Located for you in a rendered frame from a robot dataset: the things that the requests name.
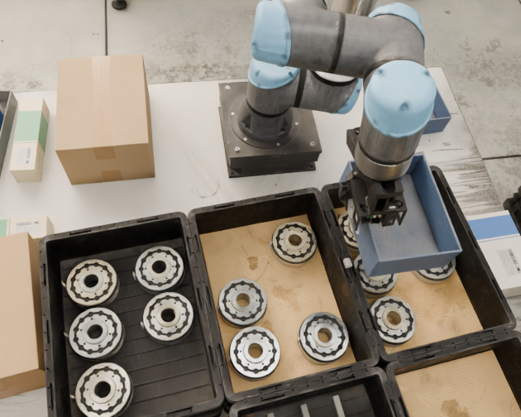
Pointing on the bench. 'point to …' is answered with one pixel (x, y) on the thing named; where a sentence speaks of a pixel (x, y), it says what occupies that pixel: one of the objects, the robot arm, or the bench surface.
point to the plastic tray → (6, 98)
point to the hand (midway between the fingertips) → (360, 213)
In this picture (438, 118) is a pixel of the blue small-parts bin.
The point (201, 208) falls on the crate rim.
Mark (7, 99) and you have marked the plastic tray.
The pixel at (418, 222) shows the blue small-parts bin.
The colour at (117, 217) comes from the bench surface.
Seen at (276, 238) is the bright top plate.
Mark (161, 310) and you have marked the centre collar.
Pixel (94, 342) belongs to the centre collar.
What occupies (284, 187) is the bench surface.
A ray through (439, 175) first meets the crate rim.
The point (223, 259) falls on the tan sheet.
